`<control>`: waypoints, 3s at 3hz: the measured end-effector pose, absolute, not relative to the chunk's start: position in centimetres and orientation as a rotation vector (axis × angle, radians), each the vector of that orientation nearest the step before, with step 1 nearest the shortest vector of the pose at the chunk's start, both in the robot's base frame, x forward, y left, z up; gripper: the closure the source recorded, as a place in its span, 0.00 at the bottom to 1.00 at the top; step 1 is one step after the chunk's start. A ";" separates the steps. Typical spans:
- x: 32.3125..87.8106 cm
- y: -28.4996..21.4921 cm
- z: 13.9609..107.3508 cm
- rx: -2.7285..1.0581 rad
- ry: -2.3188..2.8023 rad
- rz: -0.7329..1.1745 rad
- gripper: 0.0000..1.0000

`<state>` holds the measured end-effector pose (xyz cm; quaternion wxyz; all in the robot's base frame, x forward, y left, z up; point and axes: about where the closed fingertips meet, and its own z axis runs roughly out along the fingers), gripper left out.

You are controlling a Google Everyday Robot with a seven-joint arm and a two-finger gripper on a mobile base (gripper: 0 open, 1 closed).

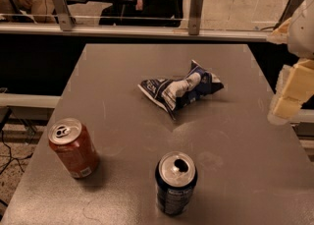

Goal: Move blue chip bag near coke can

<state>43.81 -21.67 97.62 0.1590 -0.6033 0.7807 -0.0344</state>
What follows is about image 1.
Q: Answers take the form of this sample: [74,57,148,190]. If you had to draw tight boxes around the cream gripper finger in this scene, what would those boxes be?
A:
[267,58,314,125]
[267,18,291,44]

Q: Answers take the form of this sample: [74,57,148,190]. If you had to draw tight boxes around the blue chip bag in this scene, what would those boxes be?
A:
[138,60,224,120]

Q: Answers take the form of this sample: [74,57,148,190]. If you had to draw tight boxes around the dark blue soda can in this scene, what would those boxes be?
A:
[155,151,198,216]

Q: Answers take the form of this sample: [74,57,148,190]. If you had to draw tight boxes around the red coke can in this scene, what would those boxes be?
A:
[48,118,99,179]

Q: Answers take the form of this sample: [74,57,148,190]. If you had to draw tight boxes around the black office chair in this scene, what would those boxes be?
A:
[83,0,190,28]

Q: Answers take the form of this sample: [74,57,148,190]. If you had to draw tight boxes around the right dark barrier bracket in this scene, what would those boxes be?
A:
[277,0,304,27]

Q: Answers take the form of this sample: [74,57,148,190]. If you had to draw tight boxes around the middle metal barrier bracket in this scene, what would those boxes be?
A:
[188,0,203,35]

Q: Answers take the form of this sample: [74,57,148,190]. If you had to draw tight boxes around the metal barrier bracket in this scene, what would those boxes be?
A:
[52,0,74,31]
[188,0,203,35]

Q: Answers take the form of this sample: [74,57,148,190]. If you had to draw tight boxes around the metal barrier rail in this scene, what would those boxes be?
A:
[0,23,271,42]

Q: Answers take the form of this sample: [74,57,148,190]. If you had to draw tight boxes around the left metal barrier bracket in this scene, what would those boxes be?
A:
[52,0,74,31]

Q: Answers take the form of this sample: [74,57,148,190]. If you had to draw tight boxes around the black floor cables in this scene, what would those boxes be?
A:
[0,127,35,210]

